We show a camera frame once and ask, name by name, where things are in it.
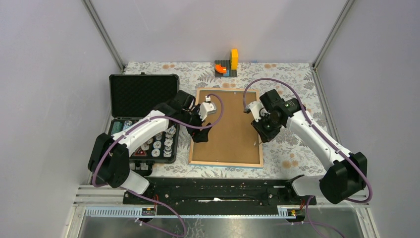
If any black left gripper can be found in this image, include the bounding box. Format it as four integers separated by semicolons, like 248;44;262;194
180;104;211;142

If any blue wooden picture frame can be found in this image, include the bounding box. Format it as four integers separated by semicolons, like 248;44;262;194
188;87;264;169

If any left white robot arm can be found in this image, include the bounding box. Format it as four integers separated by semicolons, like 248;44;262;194
88;90;217;204

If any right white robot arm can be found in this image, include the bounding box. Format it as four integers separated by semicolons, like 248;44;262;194
244;90;368;204

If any orange curved toy block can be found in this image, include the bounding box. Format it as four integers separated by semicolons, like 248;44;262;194
214;63;227;74

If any light blue poker chip stack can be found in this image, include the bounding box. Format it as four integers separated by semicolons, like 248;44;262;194
122;120;133;130

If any grey toy baseplate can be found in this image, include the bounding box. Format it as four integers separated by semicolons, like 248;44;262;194
214;60;237;77

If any black poker chip case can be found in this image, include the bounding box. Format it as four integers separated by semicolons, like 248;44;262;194
107;73;179;176

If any green poker chip stack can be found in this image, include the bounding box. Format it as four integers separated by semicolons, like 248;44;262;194
110;121;123;135

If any yellow toy block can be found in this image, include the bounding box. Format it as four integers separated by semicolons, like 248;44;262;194
230;49;239;70

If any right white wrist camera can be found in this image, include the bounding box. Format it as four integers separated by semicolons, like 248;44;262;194
244;101;268;122

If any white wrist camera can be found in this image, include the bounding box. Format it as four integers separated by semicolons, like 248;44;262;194
244;101;268;122
198;95;217;121

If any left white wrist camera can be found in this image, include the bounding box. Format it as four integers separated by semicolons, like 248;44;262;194
198;95;217;121

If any brown frame backing board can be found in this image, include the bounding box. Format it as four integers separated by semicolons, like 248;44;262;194
192;90;261;164

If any black mounting base rail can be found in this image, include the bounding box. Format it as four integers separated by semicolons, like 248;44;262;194
143;177;317;210

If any white slotted cable duct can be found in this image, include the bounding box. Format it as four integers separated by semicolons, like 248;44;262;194
85;206;296;220

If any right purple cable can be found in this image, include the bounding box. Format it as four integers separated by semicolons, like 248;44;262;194
242;78;373;238

